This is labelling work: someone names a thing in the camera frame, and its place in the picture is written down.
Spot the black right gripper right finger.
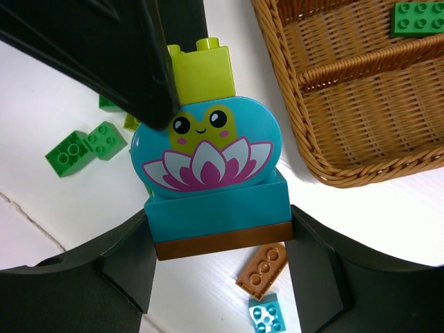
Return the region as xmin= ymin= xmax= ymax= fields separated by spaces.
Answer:
xmin=286 ymin=206 xmax=443 ymax=332

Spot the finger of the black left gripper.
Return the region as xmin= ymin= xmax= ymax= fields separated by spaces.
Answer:
xmin=1 ymin=0 xmax=180 ymax=130

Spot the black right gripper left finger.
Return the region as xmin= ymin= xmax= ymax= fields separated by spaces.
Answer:
xmin=1 ymin=211 xmax=156 ymax=332

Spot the small teal square lego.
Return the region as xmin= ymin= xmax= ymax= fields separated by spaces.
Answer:
xmin=248 ymin=293 xmax=286 ymax=333

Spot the small lime lego top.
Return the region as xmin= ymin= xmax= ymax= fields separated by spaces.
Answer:
xmin=168 ymin=37 xmax=236 ymax=105

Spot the teal 2x4 lego brick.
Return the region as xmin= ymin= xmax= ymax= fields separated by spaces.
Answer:
xmin=144 ymin=170 xmax=291 ymax=243

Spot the brown 2x4 lego plate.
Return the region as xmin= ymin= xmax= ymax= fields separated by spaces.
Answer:
xmin=154 ymin=221 xmax=293 ymax=261

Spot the teal frog picture lego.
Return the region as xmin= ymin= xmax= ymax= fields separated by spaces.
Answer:
xmin=130 ymin=96 xmax=282 ymax=198

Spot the green 2x4 plate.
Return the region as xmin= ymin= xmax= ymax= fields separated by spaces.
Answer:
xmin=391 ymin=1 xmax=444 ymax=37

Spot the small green lego middle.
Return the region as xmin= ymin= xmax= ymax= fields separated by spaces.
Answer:
xmin=99 ymin=95 xmax=122 ymax=112

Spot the lime square lego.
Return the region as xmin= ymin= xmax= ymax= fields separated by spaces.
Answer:
xmin=123 ymin=113 xmax=141 ymax=131

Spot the brown flat lego plate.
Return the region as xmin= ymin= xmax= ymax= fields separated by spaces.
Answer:
xmin=236 ymin=243 xmax=288 ymax=301

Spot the green square lego lower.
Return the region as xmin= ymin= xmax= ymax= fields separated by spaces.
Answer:
xmin=85 ymin=121 xmax=127 ymax=161

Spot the green lego upside down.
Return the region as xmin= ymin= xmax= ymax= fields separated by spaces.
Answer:
xmin=45 ymin=130 xmax=95 ymax=178

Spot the brown wicker divided basket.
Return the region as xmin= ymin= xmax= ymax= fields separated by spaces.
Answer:
xmin=253 ymin=1 xmax=443 ymax=188

